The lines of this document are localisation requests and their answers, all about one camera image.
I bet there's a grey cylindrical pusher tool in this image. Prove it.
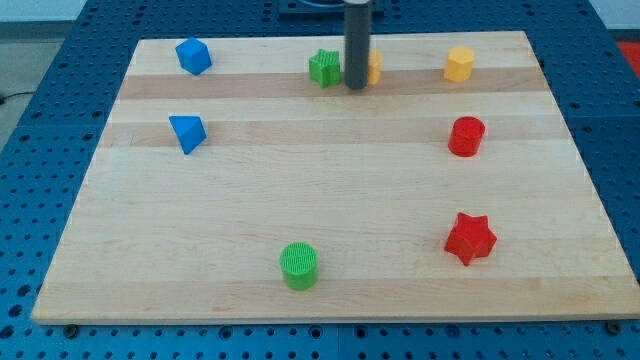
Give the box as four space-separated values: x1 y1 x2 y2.
344 0 372 90

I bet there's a green star block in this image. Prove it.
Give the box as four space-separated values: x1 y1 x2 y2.
308 49 341 88

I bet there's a wooden board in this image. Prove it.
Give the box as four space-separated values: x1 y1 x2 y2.
32 31 639 325

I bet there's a red star block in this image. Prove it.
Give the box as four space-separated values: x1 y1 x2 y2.
444 212 498 266

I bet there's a yellow block behind pusher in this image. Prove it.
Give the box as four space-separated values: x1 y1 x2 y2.
368 50 383 86

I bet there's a yellow hexagon block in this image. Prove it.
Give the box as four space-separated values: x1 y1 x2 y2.
444 46 475 82

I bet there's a red cylinder block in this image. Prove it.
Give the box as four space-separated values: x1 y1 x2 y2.
448 116 486 157

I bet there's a blue cube block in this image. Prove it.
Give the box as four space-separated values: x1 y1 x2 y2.
175 37 213 75

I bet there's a blue pyramid block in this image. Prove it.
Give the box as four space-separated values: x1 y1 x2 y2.
169 115 207 155

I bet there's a green cylinder block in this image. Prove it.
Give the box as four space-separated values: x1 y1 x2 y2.
279 242 318 291

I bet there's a black cable at left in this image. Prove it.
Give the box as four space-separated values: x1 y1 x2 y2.
0 90 34 106

